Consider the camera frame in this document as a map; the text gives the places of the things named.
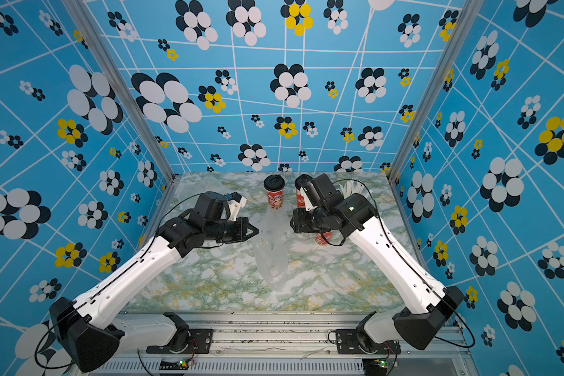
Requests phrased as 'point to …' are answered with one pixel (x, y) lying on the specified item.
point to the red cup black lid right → (300, 181)
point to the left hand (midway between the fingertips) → (262, 229)
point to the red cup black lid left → (274, 185)
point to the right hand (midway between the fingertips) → (300, 221)
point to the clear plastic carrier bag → (271, 244)
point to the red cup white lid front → (319, 240)
